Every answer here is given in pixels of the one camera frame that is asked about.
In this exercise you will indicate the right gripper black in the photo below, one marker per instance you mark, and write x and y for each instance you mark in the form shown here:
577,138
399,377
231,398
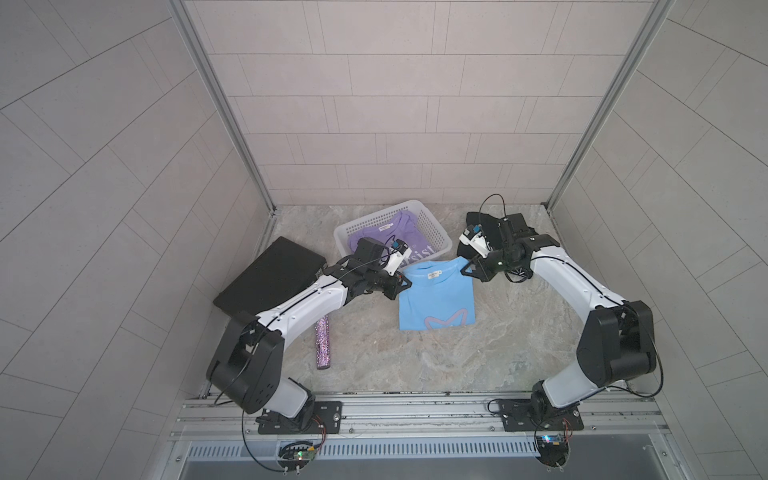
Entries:
475,264

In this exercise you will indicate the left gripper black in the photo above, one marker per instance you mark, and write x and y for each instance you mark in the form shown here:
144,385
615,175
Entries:
387,281

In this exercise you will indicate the purple Persist t-shirt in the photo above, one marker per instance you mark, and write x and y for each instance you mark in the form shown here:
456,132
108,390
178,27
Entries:
401,225

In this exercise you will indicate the light blue t-shirt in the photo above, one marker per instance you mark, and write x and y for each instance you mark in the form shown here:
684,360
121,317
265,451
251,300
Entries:
440,296

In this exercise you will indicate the black t-shirt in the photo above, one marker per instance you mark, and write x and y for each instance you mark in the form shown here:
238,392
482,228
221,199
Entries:
497,229

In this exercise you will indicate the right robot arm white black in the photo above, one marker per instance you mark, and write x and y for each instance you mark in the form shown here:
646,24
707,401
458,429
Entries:
617,342

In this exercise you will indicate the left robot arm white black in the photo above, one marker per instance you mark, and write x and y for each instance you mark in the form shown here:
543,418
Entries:
247,364

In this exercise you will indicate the white perforated plastic basket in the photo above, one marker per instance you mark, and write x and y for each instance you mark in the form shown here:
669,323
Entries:
427,223

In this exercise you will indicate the purple glitter tumbler bottle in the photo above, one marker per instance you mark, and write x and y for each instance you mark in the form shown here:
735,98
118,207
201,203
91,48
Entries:
322,342

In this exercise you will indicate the black hard case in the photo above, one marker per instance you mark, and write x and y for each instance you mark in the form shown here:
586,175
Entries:
283,270

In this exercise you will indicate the right green circuit board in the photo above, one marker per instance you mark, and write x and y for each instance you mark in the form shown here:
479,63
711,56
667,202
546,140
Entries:
553,450

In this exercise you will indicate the green circuit board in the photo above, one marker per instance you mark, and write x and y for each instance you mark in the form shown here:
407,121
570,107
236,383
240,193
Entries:
297,455
553,450

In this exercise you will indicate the left green circuit board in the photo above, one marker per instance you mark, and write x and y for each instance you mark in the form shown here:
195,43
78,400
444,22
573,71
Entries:
297,455

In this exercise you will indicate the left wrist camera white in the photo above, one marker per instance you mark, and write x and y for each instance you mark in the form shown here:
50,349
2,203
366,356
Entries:
398,253

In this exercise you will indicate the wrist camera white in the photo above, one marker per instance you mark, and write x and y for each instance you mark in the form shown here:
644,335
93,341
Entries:
472,243
398,253

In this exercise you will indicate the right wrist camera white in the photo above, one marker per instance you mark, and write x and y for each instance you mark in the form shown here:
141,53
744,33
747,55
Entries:
472,243

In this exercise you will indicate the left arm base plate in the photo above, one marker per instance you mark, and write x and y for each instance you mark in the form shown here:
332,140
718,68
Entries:
319,417

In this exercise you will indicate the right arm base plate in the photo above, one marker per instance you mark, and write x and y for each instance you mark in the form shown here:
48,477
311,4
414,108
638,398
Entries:
529,415

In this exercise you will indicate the aluminium mounting rail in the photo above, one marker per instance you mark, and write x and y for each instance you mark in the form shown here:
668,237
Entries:
366,415

